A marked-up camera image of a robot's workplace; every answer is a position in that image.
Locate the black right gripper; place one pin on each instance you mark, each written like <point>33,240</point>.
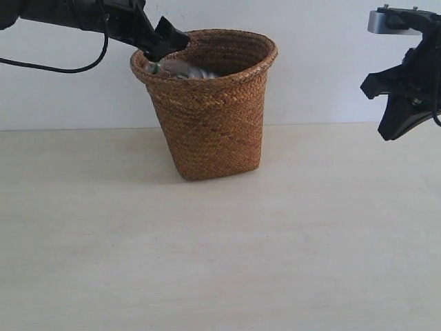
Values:
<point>413,85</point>

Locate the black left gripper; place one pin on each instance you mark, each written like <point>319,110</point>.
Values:
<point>128,23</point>

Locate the clear plastic bottle green label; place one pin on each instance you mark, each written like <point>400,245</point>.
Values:
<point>178,69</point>

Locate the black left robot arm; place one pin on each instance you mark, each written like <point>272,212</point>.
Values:
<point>86,15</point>

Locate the brown woven wicker basket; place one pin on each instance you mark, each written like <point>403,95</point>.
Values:
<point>213,127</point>

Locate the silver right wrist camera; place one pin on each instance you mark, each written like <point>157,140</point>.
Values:
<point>387,20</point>

